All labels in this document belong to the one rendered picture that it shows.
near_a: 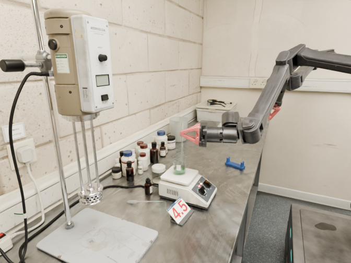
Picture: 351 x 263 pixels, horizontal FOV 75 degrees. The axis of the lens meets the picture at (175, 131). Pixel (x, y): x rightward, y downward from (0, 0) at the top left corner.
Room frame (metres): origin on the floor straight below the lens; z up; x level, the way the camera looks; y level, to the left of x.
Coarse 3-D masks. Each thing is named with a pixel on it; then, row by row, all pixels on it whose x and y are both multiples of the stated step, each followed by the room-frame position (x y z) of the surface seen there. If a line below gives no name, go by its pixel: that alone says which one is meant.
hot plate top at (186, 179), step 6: (186, 168) 0.87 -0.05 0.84; (162, 174) 0.81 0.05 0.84; (168, 174) 0.81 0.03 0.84; (186, 174) 0.81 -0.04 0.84; (192, 174) 0.81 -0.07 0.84; (168, 180) 0.77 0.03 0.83; (174, 180) 0.77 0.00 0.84; (180, 180) 0.77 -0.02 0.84; (186, 180) 0.77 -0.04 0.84; (192, 180) 0.78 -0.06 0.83
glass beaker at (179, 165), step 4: (176, 156) 0.84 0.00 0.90; (180, 156) 0.85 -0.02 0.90; (184, 156) 0.84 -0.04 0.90; (176, 160) 0.80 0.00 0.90; (180, 160) 0.80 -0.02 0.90; (184, 160) 0.81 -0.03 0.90; (176, 164) 0.80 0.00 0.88; (180, 164) 0.80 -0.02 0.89; (184, 164) 0.81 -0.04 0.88; (176, 168) 0.80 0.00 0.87; (180, 168) 0.80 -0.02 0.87; (184, 168) 0.81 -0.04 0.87; (176, 172) 0.80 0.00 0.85; (180, 172) 0.80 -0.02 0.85; (184, 172) 0.81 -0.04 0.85
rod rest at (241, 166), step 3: (228, 159) 1.10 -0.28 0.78; (225, 162) 1.09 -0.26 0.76; (228, 162) 1.09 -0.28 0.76; (231, 162) 1.09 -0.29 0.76; (234, 162) 1.09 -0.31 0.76; (243, 162) 1.05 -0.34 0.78; (231, 165) 1.07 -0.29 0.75; (234, 165) 1.06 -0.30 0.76; (237, 165) 1.06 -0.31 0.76; (240, 165) 1.04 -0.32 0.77; (243, 165) 1.05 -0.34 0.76; (237, 168) 1.05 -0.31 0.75; (240, 168) 1.03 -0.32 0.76; (243, 168) 1.04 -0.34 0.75
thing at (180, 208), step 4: (180, 200) 0.71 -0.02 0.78; (176, 204) 0.69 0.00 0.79; (180, 204) 0.70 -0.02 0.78; (184, 204) 0.71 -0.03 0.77; (172, 208) 0.67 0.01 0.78; (176, 208) 0.68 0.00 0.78; (180, 208) 0.69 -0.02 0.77; (184, 208) 0.70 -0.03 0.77; (188, 208) 0.70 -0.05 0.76; (172, 212) 0.65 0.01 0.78; (176, 212) 0.66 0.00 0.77; (180, 212) 0.67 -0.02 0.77; (184, 212) 0.68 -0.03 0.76; (176, 216) 0.65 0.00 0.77; (180, 216) 0.66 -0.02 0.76
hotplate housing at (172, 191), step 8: (200, 176) 0.83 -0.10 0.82; (160, 184) 0.78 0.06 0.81; (168, 184) 0.77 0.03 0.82; (176, 184) 0.77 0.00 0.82; (192, 184) 0.77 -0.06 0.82; (160, 192) 0.78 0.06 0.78; (168, 192) 0.77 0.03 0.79; (176, 192) 0.75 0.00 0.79; (184, 192) 0.74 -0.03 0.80; (192, 192) 0.73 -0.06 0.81; (184, 200) 0.74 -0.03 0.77; (192, 200) 0.73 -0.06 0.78; (200, 200) 0.71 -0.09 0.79; (208, 200) 0.73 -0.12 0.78
